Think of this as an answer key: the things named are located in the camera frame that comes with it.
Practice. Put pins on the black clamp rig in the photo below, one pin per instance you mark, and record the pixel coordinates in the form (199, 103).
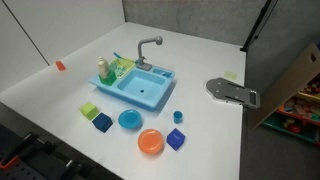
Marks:
(36, 156)

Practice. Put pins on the blue toy sink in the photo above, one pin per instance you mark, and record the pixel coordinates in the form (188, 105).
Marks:
(140, 83)

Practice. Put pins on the green square bottle holder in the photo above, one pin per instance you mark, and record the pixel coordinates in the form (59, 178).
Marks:
(108, 81)

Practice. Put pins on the blue toy brush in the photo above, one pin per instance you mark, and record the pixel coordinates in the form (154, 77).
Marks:
(117, 55)

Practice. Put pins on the cardboard box with toys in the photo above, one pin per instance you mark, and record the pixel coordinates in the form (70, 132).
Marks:
(286, 86)

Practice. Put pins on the black pole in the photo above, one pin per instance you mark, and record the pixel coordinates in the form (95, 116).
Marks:
(255, 30)

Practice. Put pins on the small orange cup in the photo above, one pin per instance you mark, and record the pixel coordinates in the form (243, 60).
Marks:
(60, 65)

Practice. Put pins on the dark navy blue cube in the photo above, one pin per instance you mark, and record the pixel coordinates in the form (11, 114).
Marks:
(102, 122)

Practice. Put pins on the yellow-green dish rack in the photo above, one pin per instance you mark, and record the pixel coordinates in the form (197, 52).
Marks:
(122, 68)

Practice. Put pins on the shelf of colourful toys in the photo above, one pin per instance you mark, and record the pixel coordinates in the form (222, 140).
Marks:
(301, 113)

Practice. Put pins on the lime green cube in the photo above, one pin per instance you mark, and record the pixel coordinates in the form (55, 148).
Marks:
(88, 110)

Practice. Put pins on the orange toy plate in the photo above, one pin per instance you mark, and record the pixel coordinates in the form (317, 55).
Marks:
(150, 141)

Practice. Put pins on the grey metal mounting plate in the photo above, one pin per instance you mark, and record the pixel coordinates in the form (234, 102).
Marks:
(230, 90)

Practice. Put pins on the grey toy faucet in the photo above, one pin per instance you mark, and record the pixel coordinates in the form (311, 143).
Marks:
(140, 50)

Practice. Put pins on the bright blue cube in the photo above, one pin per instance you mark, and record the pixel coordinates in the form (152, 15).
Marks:
(175, 139)

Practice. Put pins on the pale yellow sticky note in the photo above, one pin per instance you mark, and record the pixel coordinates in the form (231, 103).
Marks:
(230, 75)

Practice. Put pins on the small blue cup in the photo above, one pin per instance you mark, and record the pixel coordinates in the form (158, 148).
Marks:
(178, 117)

